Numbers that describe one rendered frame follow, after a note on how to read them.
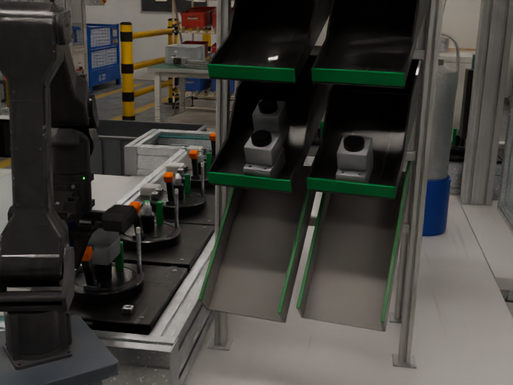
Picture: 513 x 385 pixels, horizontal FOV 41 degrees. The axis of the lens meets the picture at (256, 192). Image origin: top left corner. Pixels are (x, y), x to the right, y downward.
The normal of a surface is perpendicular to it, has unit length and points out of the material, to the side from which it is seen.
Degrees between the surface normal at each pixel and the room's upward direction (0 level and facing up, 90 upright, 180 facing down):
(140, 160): 90
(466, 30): 90
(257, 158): 115
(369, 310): 45
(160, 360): 90
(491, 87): 90
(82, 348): 0
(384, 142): 25
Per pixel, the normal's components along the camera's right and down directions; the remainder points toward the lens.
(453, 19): -0.22, 0.26
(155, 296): 0.02, -0.96
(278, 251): -0.21, -0.51
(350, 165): -0.30, 0.63
